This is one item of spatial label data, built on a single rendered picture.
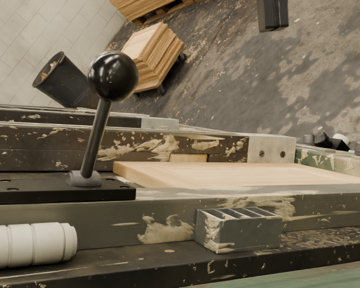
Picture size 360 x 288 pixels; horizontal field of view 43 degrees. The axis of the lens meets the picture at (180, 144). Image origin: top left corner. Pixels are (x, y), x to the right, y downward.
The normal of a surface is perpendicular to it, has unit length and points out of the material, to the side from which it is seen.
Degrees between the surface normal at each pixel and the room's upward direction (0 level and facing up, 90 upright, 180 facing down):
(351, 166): 35
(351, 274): 55
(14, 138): 90
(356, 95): 0
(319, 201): 90
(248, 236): 89
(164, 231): 90
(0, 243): 74
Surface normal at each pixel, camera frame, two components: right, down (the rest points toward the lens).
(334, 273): 0.08, -0.99
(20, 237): 0.43, -0.54
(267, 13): -0.03, 0.15
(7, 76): 0.58, -0.02
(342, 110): -0.67, -0.58
